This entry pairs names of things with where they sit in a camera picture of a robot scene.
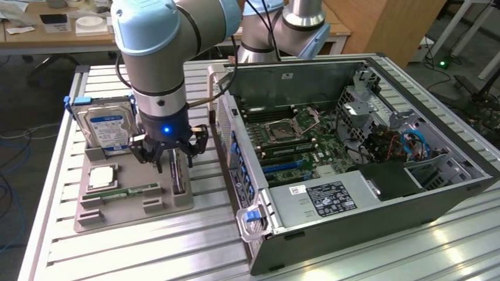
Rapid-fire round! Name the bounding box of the green RAM stick white label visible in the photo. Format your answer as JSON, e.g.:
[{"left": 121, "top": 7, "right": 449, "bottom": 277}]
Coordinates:
[{"left": 85, "top": 183, "right": 161, "bottom": 203}]

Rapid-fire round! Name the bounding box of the hard disk blue caddy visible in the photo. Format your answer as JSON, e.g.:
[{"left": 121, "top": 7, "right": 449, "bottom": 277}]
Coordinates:
[{"left": 62, "top": 94, "right": 138, "bottom": 153}]

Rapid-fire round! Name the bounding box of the white paper slip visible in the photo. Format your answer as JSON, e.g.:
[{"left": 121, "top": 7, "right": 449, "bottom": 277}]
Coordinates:
[{"left": 4, "top": 26, "right": 36, "bottom": 35}]

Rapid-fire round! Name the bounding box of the grey parts rack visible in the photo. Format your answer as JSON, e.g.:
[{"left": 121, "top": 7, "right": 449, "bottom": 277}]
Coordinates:
[{"left": 73, "top": 137, "right": 194, "bottom": 234}]

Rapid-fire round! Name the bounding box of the silver CPU chip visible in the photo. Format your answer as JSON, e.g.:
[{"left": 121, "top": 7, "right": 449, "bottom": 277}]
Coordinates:
[{"left": 86, "top": 166, "right": 118, "bottom": 191}]

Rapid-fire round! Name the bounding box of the grey open PC case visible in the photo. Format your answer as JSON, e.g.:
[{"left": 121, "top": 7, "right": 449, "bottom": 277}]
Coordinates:
[{"left": 206, "top": 54, "right": 500, "bottom": 276}]

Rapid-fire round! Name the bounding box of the wooden desk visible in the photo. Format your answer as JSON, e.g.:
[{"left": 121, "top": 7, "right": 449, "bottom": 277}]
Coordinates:
[{"left": 0, "top": 0, "right": 352, "bottom": 64}]

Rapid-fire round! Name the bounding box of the green graphics card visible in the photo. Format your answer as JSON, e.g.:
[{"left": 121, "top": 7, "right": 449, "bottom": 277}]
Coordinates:
[{"left": 166, "top": 148, "right": 185, "bottom": 196}]

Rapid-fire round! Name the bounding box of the blue floor cable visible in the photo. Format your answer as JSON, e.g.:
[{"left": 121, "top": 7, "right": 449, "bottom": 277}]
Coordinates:
[{"left": 0, "top": 137, "right": 34, "bottom": 252}]

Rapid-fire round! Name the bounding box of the metal disk bay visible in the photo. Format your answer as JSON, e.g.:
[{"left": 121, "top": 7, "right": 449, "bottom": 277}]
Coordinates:
[{"left": 334, "top": 70, "right": 416, "bottom": 127}]

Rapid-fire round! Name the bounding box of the grey power supply unit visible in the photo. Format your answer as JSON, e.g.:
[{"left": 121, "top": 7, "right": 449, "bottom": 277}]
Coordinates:
[{"left": 269, "top": 170, "right": 382, "bottom": 228}]

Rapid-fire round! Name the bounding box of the green motherboard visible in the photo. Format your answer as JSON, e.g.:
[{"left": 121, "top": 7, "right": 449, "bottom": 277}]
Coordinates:
[{"left": 236, "top": 99, "right": 352, "bottom": 188}]

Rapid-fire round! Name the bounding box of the red wire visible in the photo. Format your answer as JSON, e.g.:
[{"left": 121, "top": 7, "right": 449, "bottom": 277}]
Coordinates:
[{"left": 384, "top": 133, "right": 402, "bottom": 160}]

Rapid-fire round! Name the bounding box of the blue case latch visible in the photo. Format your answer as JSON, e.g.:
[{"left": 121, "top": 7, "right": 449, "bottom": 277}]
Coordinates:
[{"left": 241, "top": 204, "right": 261, "bottom": 225}]

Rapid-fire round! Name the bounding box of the wooden cabinet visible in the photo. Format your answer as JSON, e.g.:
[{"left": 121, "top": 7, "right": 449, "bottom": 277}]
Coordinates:
[{"left": 321, "top": 0, "right": 448, "bottom": 68}]

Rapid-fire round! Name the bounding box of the blue wire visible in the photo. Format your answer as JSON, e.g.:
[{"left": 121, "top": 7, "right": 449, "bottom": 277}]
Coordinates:
[{"left": 401, "top": 128, "right": 430, "bottom": 160}]

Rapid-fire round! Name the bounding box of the white box black lid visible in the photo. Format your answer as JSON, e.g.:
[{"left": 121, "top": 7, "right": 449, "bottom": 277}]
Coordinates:
[{"left": 38, "top": 13, "right": 72, "bottom": 33}]

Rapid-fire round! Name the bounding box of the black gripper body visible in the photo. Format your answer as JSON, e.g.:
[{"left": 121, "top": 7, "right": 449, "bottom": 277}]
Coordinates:
[{"left": 138, "top": 107, "right": 194, "bottom": 148}]

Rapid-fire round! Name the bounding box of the white round dish box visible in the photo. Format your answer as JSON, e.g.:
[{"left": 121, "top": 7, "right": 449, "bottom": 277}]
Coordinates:
[{"left": 74, "top": 16, "right": 109, "bottom": 37}]

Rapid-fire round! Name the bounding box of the metal socket cover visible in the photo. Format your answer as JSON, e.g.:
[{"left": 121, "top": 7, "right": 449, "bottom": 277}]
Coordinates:
[{"left": 292, "top": 105, "right": 324, "bottom": 132}]

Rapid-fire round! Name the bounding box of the white table frame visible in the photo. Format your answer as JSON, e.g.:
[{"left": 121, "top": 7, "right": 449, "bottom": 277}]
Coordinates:
[{"left": 428, "top": 0, "right": 500, "bottom": 80}]

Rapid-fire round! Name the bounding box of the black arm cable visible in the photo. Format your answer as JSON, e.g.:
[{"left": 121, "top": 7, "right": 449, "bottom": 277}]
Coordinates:
[{"left": 185, "top": 0, "right": 282, "bottom": 107}]

